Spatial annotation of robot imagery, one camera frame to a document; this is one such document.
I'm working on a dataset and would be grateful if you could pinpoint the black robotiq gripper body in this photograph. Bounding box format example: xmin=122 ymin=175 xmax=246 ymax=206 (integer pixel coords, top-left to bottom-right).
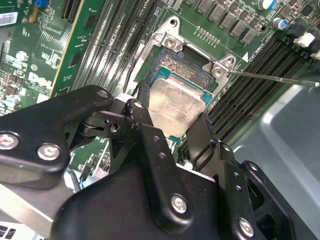
xmin=51 ymin=163 xmax=233 ymax=240

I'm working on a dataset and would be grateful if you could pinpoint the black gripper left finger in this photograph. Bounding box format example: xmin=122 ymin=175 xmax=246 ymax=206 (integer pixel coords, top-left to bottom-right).
xmin=0 ymin=79 xmax=195 ymax=233

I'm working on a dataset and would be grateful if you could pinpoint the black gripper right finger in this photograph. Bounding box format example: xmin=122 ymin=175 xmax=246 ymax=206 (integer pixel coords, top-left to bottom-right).
xmin=186 ymin=113 xmax=308 ymax=240

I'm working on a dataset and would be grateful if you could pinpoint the silver square CPU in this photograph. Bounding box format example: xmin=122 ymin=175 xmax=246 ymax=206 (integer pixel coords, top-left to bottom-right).
xmin=147 ymin=65 xmax=215 ymax=138

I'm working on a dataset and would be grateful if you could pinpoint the thin metal locking lever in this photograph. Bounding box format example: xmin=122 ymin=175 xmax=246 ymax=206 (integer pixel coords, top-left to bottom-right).
xmin=228 ymin=70 xmax=320 ymax=88

